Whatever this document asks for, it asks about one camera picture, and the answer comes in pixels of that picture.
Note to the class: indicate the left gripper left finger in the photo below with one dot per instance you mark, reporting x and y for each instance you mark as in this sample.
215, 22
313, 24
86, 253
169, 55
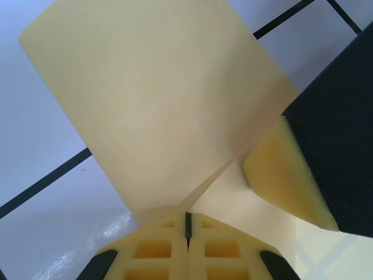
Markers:
175, 256

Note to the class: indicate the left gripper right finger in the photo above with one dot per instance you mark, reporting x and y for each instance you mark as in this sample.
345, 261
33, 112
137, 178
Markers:
198, 256

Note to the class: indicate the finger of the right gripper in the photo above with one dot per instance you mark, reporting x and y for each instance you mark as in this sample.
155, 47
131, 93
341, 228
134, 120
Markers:
335, 131

